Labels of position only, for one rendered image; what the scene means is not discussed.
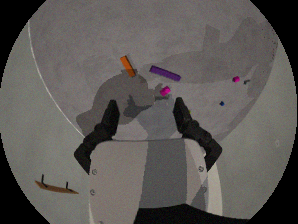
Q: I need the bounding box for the orange rod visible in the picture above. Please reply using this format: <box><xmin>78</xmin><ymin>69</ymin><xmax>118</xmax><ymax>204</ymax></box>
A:
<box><xmin>120</xmin><ymin>55</ymin><xmax>135</xmax><ymax>77</ymax></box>

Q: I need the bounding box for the magenta rod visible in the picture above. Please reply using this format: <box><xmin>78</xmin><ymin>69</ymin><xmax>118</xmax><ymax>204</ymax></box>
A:
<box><xmin>233</xmin><ymin>76</ymin><xmax>240</xmax><ymax>82</ymax></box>
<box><xmin>160</xmin><ymin>86</ymin><xmax>170</xmax><ymax>96</ymax></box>

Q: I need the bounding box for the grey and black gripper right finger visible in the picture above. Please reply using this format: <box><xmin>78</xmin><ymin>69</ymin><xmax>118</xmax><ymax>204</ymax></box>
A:
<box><xmin>173</xmin><ymin>97</ymin><xmax>222</xmax><ymax>172</ymax></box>

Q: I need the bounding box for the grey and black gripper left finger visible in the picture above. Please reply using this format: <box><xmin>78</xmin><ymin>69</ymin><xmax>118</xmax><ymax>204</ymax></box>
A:
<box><xmin>74</xmin><ymin>100</ymin><xmax>120</xmax><ymax>175</ymax></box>

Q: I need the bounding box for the purple rod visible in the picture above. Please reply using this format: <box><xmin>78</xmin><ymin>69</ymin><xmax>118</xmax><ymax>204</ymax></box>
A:
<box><xmin>150</xmin><ymin>65</ymin><xmax>181</xmax><ymax>82</ymax></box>

